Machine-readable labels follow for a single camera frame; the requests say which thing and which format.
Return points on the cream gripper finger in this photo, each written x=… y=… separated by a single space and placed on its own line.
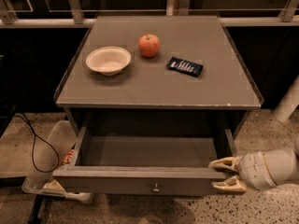
x=231 y=184
x=226 y=164

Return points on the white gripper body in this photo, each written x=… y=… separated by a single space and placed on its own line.
x=252 y=170

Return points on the grey top drawer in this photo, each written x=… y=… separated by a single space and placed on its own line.
x=134 y=160

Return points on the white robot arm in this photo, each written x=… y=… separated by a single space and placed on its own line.
x=283 y=163

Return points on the grey drawer cabinet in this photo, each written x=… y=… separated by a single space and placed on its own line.
x=225 y=83

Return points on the dark blue snack packet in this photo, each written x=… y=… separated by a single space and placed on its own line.
x=185 y=67

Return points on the red apple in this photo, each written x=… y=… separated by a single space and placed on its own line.
x=149 y=45

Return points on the white paper bowl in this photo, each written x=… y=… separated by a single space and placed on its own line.
x=108 y=61

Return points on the red green snack packet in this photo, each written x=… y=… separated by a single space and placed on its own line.
x=68 y=157

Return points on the yellow chip bag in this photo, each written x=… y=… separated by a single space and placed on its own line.
x=54 y=185

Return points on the metal railing frame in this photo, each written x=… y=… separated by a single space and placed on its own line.
x=25 y=13

